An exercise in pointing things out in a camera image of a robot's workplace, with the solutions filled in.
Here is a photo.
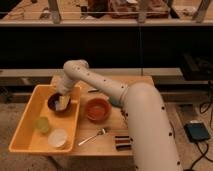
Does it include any small pale towel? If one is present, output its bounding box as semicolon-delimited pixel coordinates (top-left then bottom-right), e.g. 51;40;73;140
55;96;70;111

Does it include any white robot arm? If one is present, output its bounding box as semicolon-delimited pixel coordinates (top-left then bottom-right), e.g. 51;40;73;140
57;60;183;171

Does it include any red bowl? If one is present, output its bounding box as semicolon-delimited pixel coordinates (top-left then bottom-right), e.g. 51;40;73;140
84;98;111;122

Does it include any dark purple bowl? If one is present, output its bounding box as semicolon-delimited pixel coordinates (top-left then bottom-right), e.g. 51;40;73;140
47;93;70;113

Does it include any teal sponge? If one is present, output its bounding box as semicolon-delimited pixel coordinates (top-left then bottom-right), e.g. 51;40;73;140
108;97;122;108

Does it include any metal fork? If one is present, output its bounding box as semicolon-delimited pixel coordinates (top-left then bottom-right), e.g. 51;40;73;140
78;128;108;146

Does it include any white cup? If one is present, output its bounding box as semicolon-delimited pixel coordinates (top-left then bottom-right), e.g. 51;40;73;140
48;129;68;149

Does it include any green translucent cup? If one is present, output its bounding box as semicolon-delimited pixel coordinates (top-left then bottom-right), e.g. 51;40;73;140
35;117;50;134

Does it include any yellow plastic bin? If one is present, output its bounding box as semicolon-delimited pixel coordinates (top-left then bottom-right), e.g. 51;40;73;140
9;85;81;155

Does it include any black foot pedal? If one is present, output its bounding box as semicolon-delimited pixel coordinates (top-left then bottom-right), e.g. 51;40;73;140
184;122;211;142

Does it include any white handled utensil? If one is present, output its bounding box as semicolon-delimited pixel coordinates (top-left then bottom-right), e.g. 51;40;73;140
88;89;99;93

